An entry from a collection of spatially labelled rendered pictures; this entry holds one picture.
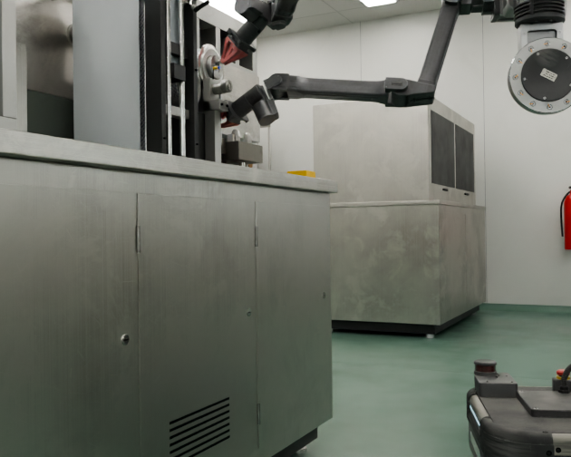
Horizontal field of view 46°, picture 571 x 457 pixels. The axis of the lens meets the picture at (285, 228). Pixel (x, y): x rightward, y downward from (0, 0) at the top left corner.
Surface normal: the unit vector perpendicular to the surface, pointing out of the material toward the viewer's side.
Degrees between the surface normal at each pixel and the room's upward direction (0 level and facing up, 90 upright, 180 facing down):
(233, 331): 90
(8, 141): 90
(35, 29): 90
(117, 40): 90
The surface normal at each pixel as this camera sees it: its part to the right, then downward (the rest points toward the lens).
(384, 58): -0.45, 0.00
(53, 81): 0.89, -0.01
